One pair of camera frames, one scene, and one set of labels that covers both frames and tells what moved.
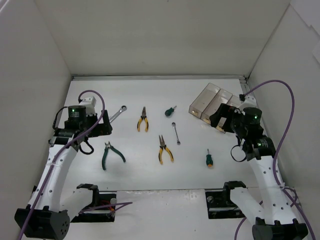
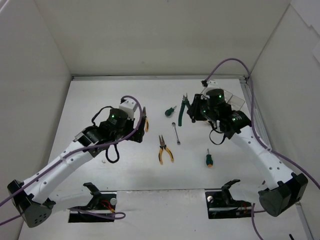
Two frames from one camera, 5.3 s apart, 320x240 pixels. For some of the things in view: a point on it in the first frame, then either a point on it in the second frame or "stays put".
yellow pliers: x=143 y=116 stays put
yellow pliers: x=162 y=145 stays put
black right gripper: x=221 y=116 -> x=194 y=109
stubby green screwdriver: x=168 y=112 stays put
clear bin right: x=233 y=101 stays put
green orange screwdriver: x=209 y=160 stays put
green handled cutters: x=108 y=145 -> x=185 y=101
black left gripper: x=102 y=124 -> x=139 y=129
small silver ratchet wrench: x=174 y=124 stays put
